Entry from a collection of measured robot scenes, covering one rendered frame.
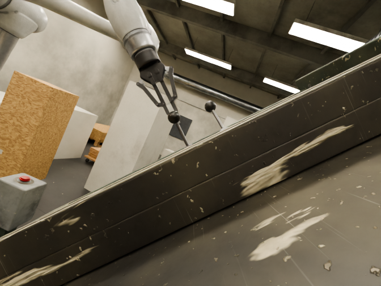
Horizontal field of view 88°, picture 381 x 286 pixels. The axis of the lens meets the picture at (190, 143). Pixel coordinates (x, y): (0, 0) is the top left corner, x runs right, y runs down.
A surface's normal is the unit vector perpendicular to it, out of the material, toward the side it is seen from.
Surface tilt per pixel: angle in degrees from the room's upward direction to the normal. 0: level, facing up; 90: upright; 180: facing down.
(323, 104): 90
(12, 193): 90
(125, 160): 90
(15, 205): 90
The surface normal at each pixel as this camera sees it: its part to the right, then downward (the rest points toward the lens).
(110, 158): -0.18, -0.04
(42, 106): 0.01, 0.05
